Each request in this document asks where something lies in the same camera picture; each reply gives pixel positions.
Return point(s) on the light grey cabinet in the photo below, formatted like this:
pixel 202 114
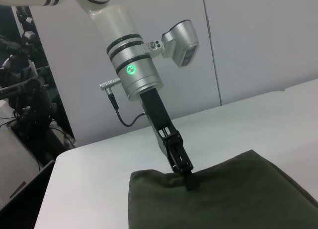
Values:
pixel 15 159

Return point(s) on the black equipment rig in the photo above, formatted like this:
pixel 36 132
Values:
pixel 27 90

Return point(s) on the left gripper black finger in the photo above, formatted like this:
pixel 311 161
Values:
pixel 180 154

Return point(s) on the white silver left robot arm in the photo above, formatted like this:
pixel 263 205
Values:
pixel 124 35

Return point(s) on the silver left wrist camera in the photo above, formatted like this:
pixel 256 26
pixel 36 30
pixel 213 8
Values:
pixel 181 40

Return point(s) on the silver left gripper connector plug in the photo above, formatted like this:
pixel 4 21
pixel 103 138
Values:
pixel 110 84

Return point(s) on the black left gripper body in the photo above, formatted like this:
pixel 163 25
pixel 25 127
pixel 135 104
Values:
pixel 155 109

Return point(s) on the dark green FREE! t-shirt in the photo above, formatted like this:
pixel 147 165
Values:
pixel 223 194

